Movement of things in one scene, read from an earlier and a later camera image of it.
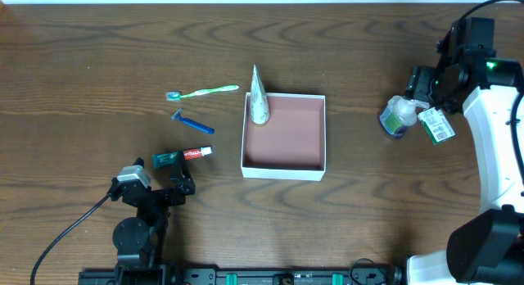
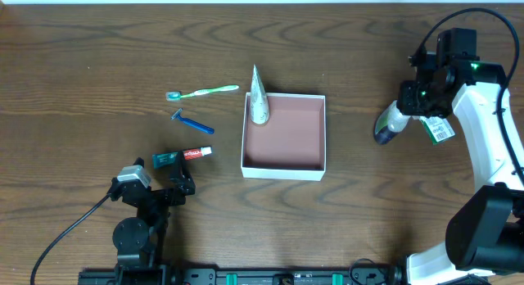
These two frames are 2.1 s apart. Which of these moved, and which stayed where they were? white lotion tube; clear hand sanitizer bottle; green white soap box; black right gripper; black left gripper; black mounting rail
Moved: black right gripper; clear hand sanitizer bottle
Stayed: green white soap box; black left gripper; black mounting rail; white lotion tube
